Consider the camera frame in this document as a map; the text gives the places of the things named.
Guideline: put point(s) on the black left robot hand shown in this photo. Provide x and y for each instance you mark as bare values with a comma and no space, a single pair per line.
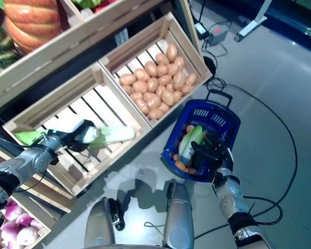
77,140

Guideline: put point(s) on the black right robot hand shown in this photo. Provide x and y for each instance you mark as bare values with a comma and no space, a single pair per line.
210,160

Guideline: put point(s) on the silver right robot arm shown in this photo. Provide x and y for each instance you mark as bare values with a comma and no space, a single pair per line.
233,205

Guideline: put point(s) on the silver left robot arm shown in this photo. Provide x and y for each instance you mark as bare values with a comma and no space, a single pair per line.
28,158

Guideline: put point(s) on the blue plastic shopping basket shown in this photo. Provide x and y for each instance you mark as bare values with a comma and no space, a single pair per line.
223,122

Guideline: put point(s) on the orange carrot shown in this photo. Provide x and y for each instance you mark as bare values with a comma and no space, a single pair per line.
189,129
182,166

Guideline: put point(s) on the slatted wooden cabbage crate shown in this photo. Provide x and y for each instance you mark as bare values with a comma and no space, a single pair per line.
106,103

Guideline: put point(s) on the silver right robot leg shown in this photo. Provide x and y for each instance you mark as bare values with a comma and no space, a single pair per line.
178,215

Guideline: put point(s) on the silver robot leg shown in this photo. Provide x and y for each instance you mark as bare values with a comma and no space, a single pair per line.
178,215
98,228

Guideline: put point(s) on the brown potato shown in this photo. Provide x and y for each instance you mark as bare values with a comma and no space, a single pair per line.
127,79
155,114
171,52

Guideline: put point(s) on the large wooden pumpkin crate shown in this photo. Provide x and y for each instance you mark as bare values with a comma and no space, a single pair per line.
28,67

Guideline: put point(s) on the silver left robot leg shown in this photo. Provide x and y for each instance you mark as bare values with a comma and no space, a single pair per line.
98,228

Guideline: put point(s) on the purple white turnip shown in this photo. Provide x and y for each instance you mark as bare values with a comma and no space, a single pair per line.
27,237
24,220
10,229
13,210

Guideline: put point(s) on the black round stand base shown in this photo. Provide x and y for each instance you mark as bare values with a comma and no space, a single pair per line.
211,64

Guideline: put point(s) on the pile of purple turnips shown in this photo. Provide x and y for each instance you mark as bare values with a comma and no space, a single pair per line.
47,234

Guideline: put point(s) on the wooden potato crate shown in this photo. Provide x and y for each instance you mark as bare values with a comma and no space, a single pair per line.
191,52

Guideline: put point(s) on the large green striped pumpkin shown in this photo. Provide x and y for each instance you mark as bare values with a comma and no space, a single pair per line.
0,54

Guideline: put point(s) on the small orange pumpkin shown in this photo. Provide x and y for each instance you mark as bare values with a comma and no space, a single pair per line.
33,23

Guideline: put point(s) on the grey box with red button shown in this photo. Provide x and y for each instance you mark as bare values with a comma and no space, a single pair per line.
217,35

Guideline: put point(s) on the wooden carrot crate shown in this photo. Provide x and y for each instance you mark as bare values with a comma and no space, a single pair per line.
119,15

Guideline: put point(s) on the black power adapter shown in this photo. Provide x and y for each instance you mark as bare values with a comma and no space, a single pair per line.
200,29

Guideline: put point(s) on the wooden display shelf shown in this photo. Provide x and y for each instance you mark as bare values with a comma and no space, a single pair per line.
190,28

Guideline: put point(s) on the white desk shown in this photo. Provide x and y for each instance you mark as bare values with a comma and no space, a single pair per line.
251,26

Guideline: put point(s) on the black stand pole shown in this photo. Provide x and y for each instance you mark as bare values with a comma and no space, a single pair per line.
201,10

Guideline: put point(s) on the glass display cabinet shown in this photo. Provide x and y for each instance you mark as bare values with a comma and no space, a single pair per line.
300,15

